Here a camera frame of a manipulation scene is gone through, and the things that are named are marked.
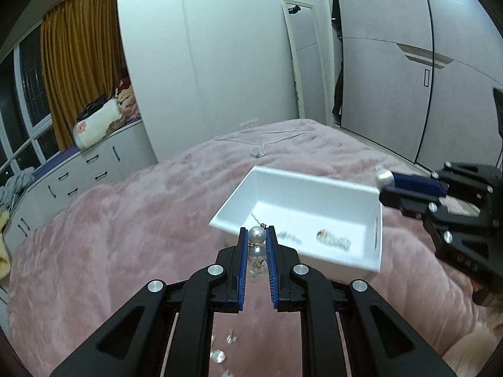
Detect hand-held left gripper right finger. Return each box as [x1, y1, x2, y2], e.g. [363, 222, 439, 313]
[265, 225, 445, 377]

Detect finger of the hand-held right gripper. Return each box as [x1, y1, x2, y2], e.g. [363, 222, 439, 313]
[378, 188, 486, 246]
[392, 161, 496, 197]

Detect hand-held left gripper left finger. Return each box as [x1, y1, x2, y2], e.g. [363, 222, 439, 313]
[50, 227, 249, 377]

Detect pearl drop earring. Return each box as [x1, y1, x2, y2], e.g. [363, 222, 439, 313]
[247, 214, 272, 281]
[374, 164, 395, 189]

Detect white plastic box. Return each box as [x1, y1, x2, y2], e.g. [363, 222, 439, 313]
[209, 166, 383, 284]

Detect gold beaded jewelry piece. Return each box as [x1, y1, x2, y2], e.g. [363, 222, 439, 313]
[316, 228, 351, 251]

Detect cream fluffy cloth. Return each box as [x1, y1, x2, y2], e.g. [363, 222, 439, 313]
[442, 300, 503, 377]

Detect grey wardrobe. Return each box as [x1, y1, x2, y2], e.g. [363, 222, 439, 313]
[332, 0, 503, 173]

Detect pink fluffy blanket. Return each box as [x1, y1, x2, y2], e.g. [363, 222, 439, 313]
[8, 118, 496, 377]

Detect white framed standing mirror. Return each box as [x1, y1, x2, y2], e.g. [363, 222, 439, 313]
[280, 0, 328, 120]

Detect white drawer cabinet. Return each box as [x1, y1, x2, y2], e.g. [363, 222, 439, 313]
[0, 118, 158, 307]

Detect pile of clothes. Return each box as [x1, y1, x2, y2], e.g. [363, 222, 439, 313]
[75, 67, 141, 133]

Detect white plush toy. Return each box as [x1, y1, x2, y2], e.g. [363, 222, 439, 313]
[73, 98, 123, 150]

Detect yellow cloth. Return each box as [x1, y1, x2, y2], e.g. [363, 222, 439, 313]
[0, 210, 13, 280]

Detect grey crumpled clothes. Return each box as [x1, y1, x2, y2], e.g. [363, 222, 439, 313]
[0, 166, 37, 210]

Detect orange curtain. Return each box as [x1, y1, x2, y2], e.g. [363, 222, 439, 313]
[40, 0, 136, 153]

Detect white wire clothes hanger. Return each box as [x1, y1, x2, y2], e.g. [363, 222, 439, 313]
[214, 127, 312, 158]

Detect window with white frame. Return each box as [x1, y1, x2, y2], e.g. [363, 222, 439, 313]
[0, 27, 65, 177]

